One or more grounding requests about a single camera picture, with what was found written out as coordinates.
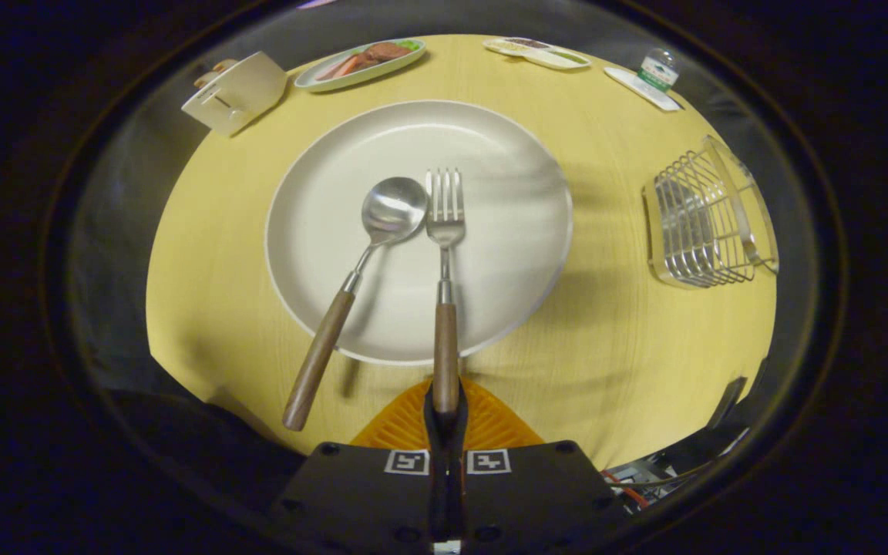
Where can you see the small plastic water bottle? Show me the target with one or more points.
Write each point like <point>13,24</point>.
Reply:
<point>657,71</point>

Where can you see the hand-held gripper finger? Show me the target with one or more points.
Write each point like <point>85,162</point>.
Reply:
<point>438,432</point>
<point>456,432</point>

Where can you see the white flat coaster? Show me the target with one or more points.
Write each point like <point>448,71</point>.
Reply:
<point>637,86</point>

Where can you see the large white round plate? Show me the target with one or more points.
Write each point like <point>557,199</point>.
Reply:
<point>513,231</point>

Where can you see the green oval dish with food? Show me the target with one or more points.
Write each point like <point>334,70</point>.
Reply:
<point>363,62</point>

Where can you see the white divided tray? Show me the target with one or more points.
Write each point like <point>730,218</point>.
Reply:
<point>536,52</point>

